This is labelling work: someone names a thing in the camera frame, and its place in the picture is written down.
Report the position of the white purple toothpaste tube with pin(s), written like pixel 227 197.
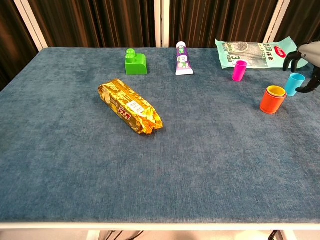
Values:
pixel 183 63

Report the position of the pink plastic cup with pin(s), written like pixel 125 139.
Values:
pixel 238 73

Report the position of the teal dishcloth package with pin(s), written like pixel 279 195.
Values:
pixel 262 55

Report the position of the cyan plastic cup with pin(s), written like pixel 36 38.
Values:
pixel 292 86

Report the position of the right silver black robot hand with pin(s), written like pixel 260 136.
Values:
pixel 310 51

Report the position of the green toy building block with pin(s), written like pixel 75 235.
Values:
pixel 135 66

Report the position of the dark brown curtain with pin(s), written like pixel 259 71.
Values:
pixel 100 22

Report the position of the orange plastic cup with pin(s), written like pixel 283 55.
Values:
pixel 271 105

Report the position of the gold foil snack packet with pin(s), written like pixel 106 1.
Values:
pixel 125 105

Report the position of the blue fabric table cover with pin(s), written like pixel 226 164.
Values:
pixel 75 162

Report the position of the yellow plastic cup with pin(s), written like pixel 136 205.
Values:
pixel 276 90

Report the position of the white partition frame post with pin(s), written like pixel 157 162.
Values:
pixel 31 25
pixel 276 21
pixel 162 25

